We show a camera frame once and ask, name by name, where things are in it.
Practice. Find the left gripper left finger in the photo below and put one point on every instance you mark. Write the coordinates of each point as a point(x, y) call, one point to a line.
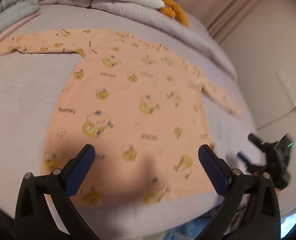
point(33, 218)

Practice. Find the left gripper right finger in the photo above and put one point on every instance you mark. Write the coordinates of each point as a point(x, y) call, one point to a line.
point(261, 219)

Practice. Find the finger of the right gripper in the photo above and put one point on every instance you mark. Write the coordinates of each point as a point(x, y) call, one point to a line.
point(243, 158)

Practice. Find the orange printed long-sleeve shirt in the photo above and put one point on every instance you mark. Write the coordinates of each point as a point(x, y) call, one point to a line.
point(139, 104)

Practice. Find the lilac rolled duvet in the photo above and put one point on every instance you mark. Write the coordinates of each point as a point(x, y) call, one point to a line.
point(195, 35)

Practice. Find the pink folded garment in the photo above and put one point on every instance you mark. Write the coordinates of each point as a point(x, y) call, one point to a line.
point(7, 31)

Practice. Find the grey folded garment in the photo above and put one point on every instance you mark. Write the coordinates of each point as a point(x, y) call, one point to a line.
point(16, 12)

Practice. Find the white wall power strip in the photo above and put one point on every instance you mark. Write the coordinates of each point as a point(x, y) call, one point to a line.
point(287, 82)

